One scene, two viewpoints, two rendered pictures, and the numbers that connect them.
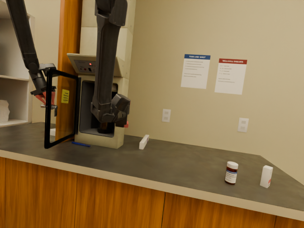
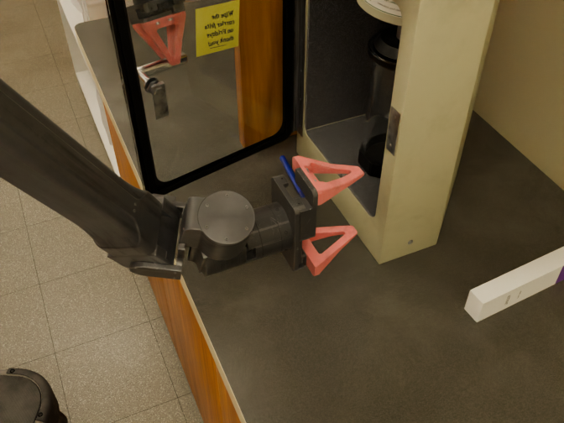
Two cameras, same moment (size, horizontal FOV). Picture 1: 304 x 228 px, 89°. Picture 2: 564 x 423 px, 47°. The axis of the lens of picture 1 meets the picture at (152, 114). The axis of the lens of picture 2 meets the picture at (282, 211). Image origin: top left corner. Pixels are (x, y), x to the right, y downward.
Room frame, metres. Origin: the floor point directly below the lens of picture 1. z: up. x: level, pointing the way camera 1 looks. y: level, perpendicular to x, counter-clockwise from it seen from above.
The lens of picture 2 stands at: (0.47, -0.28, 1.74)
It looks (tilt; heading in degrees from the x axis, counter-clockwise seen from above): 44 degrees down; 56
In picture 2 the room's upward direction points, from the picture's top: straight up
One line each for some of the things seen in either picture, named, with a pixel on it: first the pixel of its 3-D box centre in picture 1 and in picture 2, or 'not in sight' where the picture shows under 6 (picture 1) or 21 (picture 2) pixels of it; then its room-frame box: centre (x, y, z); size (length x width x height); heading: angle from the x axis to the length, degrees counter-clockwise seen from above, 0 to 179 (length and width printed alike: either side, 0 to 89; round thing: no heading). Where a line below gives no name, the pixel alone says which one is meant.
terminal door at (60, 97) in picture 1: (63, 107); (214, 69); (0.89, 0.51, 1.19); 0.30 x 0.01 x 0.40; 2
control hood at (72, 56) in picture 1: (95, 65); not in sight; (0.97, 0.37, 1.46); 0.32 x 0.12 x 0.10; 80
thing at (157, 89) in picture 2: (54, 111); (158, 100); (0.78, 0.49, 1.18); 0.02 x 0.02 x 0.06; 2
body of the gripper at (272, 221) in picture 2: (119, 114); (268, 230); (0.76, 0.16, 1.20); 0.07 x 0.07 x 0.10; 80
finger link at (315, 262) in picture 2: (124, 119); (322, 232); (0.83, 0.15, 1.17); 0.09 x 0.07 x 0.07; 170
